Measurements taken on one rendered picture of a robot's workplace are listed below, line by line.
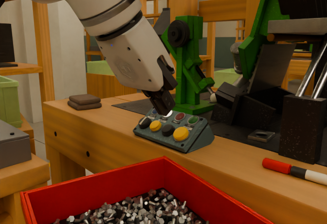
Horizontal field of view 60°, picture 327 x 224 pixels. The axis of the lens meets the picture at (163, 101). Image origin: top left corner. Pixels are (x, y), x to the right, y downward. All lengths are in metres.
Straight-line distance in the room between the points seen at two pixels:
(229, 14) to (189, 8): 0.18
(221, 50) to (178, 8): 10.76
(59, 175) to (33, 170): 0.40
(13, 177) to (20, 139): 0.08
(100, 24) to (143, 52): 0.06
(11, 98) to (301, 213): 0.97
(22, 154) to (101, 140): 0.18
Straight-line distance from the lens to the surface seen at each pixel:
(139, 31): 0.38
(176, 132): 0.53
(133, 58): 0.39
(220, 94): 0.72
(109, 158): 0.72
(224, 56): 12.00
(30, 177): 0.65
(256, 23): 0.66
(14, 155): 0.67
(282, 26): 0.45
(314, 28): 0.43
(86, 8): 0.37
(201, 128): 0.54
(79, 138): 0.83
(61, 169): 1.02
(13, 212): 0.68
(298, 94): 0.54
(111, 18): 0.37
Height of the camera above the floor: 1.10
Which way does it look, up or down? 12 degrees down
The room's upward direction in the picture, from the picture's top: straight up
